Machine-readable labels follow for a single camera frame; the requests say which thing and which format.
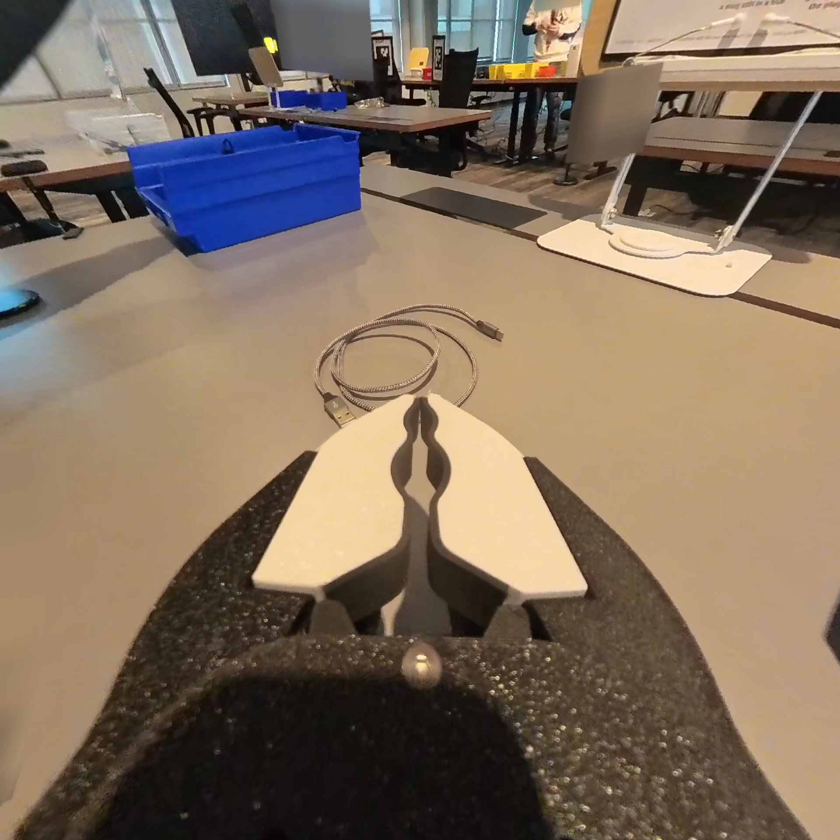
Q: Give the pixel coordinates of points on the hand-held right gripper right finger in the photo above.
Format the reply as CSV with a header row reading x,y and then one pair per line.
x,y
499,518

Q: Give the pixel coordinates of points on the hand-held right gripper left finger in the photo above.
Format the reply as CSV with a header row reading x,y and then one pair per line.
x,y
341,512

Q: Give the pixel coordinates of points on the black mouse pad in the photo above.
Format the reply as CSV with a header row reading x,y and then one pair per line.
x,y
472,207

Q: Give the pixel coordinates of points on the blue round device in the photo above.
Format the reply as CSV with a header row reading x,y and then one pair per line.
x,y
16,302

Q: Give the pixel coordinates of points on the brown-edged office table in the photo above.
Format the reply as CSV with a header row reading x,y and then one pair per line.
x,y
394,115

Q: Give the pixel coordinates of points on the small blue plastic bin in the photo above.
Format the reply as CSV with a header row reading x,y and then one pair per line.
x,y
308,100

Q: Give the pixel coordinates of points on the black office chair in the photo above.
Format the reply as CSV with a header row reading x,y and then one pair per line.
x,y
459,75
174,111

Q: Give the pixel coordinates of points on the grey office table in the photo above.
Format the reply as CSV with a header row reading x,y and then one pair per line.
x,y
722,141

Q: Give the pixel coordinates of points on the yellow plastic bin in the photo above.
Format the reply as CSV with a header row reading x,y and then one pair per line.
x,y
512,71

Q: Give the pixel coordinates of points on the printed tag board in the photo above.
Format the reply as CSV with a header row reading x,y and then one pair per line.
x,y
382,56
438,59

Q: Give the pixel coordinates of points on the white printed board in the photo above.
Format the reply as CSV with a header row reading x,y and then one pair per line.
x,y
656,26

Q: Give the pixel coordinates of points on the white flat base plate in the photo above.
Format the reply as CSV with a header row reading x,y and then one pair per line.
x,y
656,269

